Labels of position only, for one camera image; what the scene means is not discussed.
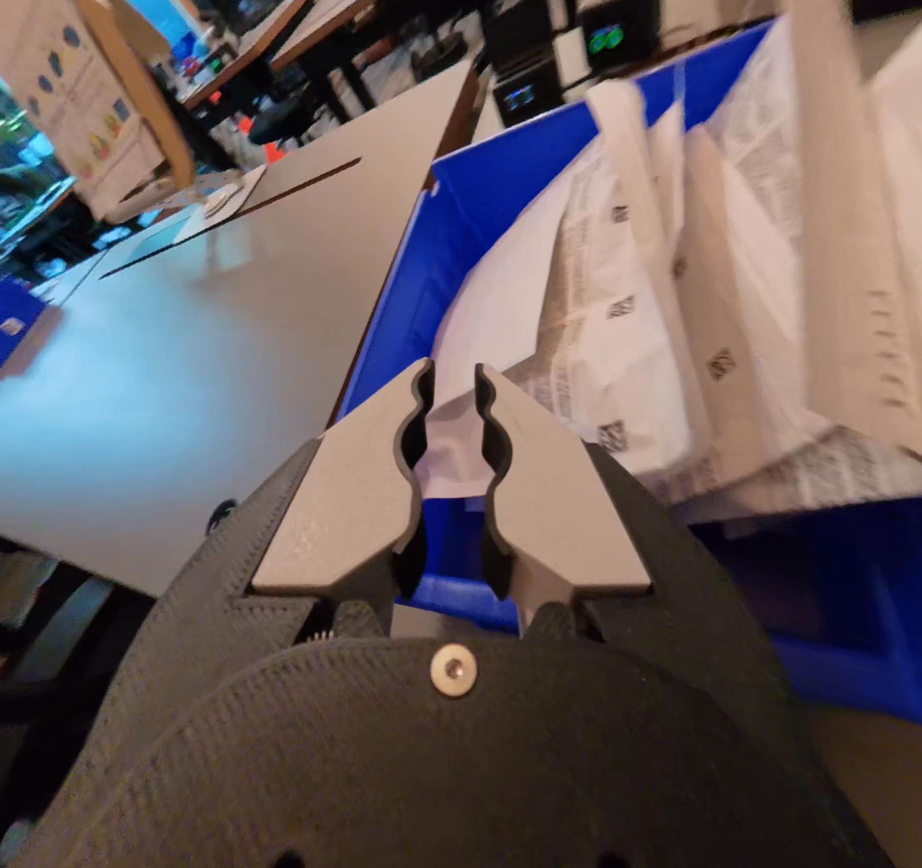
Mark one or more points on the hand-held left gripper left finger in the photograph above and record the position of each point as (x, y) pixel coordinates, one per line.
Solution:
(338, 508)

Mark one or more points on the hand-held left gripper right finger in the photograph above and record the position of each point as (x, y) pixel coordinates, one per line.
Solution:
(554, 515)

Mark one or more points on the stack of white paper bags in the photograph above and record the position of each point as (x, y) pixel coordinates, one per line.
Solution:
(756, 270)

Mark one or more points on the blue plastic bin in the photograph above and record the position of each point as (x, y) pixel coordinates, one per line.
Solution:
(18, 306)
(504, 176)

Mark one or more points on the white monitor stand base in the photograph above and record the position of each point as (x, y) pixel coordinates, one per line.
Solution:
(223, 198)

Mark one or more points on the black office chair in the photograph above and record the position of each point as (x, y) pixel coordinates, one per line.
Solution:
(281, 118)

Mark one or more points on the black battery charger case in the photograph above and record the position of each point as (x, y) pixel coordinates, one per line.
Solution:
(526, 75)

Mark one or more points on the white poster with coloured shapes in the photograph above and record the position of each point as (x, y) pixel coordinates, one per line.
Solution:
(65, 90)

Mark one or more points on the black power adapter green display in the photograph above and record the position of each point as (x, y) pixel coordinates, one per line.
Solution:
(619, 10)

